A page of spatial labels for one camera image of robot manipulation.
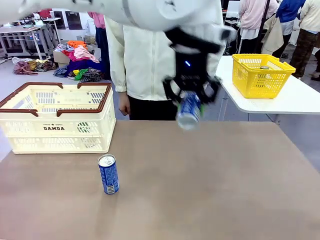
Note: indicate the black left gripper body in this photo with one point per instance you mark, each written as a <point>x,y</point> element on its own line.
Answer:
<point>192,65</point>

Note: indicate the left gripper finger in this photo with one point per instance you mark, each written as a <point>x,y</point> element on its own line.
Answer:
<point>172,90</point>
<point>211,92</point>

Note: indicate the blue drink can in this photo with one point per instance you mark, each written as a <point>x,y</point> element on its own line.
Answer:
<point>108,175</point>
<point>188,112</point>

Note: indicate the green drink can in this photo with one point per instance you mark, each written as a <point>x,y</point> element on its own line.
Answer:
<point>80,128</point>

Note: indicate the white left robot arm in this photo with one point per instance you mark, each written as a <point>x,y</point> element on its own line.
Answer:
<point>150,12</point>

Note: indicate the cream-sleeved right forearm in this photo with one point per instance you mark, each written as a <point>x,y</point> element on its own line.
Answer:
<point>119,75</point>

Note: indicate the yellow plastic basket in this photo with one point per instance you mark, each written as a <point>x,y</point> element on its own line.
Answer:
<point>262,85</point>

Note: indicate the cream plastic shopping basket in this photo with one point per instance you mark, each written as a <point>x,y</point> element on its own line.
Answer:
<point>60,140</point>

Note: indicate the person's right hand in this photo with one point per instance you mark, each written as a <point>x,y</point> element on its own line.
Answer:
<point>124,106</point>

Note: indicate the person in cream jacket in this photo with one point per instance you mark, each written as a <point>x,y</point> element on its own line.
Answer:
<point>145,62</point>

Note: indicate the silver-top drink can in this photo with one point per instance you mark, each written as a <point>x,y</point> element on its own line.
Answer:
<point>264,67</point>

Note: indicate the white side table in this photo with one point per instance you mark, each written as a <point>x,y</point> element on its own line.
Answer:
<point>287,102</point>

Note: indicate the bystander in pale pink top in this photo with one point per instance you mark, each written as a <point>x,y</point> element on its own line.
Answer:
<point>255,12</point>

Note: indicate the beige hanging coat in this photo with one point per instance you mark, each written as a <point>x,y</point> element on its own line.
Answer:
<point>273,37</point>

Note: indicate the colourful clothes pile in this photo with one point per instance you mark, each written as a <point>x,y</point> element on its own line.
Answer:
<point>80,57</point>

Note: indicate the bystander in pink hoodie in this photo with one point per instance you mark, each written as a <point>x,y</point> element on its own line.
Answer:
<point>100,21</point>

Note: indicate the white container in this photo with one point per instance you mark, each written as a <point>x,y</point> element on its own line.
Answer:
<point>90,26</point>

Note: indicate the bystander in camouflage trousers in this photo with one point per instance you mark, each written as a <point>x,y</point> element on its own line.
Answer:
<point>303,45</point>

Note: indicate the bystander in blue top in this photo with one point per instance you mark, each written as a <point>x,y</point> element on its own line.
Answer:
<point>290,10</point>

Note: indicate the cardboard box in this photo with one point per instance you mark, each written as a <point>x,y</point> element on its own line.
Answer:
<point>60,58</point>

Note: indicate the black board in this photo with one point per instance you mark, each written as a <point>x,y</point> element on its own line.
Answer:
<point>59,21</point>
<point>74,21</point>

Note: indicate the dull patterned clothes pile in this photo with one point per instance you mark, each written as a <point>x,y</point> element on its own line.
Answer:
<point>30,66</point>

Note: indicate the grey metal work table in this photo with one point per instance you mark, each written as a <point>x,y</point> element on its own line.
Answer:
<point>22,28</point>

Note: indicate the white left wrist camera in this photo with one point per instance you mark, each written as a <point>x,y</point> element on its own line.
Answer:
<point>227,33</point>

